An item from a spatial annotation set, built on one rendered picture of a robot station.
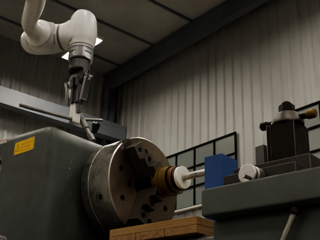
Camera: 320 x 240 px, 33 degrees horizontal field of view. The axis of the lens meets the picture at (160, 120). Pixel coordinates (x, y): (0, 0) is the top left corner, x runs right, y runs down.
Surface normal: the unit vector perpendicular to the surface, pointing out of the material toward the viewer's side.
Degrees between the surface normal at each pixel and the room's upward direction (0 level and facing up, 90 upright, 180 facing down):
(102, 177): 93
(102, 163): 75
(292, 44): 90
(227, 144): 90
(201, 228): 90
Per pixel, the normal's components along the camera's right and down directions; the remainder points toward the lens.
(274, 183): -0.66, -0.32
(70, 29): -0.38, -0.36
